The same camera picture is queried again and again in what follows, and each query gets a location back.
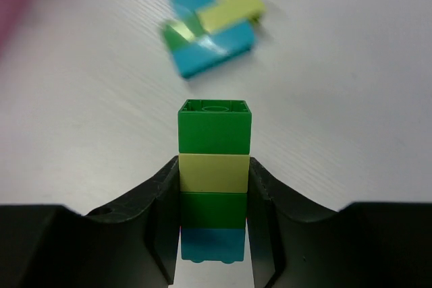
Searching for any green yellow teal lego cluster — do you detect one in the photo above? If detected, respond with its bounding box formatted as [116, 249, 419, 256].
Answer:
[178, 99, 252, 264]

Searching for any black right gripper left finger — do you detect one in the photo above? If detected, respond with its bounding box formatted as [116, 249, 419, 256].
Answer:
[1, 157, 179, 287]

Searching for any teal green lego stack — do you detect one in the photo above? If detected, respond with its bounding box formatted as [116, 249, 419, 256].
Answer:
[160, 0, 266, 79]

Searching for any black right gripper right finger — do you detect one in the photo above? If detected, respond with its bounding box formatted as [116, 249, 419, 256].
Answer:
[248, 159, 431, 287]

